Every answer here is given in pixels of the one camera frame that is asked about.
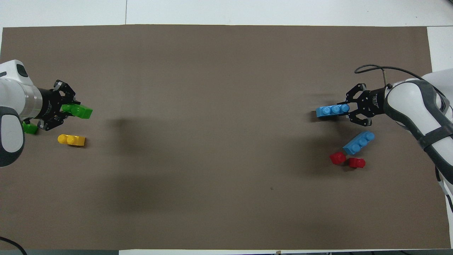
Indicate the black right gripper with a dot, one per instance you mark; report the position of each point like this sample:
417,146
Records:
373,102

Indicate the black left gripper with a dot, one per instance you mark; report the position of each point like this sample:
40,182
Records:
49,104

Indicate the green two-stud toy block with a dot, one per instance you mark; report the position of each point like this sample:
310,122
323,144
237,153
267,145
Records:
31,128
80,111

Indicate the blue three-stud toy block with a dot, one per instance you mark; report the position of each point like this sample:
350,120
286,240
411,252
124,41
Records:
331,111
358,143

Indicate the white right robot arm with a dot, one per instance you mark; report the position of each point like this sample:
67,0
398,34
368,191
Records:
421,113

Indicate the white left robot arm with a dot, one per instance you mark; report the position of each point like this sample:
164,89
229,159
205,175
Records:
12,102

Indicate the yellow two-stud toy block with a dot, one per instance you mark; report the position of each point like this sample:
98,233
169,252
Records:
72,140

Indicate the red toy block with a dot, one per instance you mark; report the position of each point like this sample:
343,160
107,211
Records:
357,163
338,158

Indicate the brown table mat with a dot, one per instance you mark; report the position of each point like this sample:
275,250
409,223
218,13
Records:
212,141

